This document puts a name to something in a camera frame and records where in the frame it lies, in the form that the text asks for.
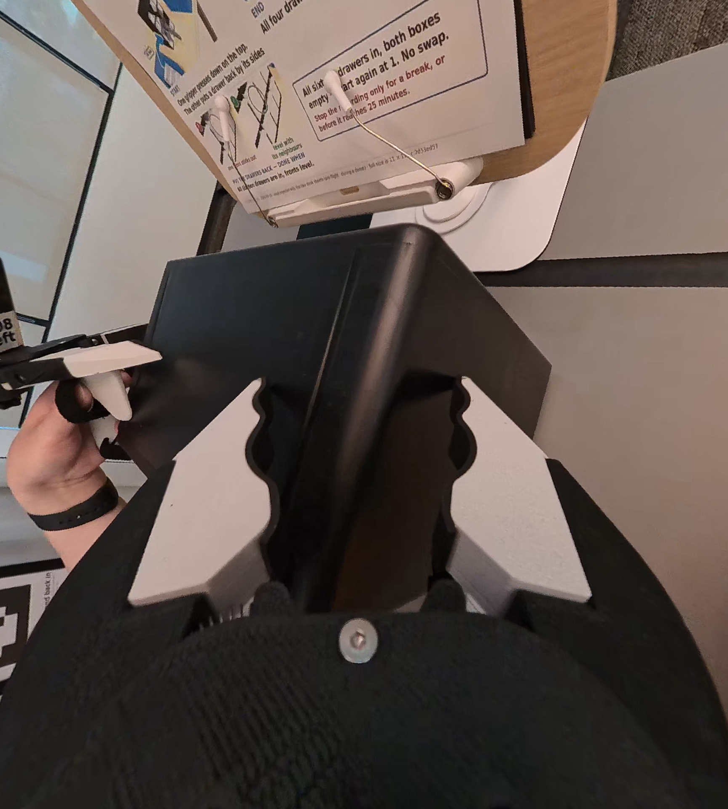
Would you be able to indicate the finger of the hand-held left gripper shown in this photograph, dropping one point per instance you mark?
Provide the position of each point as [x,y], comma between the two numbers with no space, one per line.
[125,334]
[117,357]

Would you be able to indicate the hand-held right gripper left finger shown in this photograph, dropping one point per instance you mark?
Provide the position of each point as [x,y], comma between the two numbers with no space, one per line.
[212,499]

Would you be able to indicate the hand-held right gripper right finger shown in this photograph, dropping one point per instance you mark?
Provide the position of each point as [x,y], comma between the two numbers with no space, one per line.
[515,505]

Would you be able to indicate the black drawer cabinet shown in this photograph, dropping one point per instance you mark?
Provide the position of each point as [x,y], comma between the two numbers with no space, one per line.
[262,303]

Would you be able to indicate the person's left forearm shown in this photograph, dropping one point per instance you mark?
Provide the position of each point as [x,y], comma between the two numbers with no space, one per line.
[79,543]

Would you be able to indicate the person's left hand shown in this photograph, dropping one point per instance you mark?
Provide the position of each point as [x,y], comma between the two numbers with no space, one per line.
[54,455]

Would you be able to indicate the black wristband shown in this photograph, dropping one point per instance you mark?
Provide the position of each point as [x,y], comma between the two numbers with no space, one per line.
[73,509]

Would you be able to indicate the black and white marker sheet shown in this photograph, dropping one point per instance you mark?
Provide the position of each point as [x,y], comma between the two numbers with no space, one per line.
[3,626]

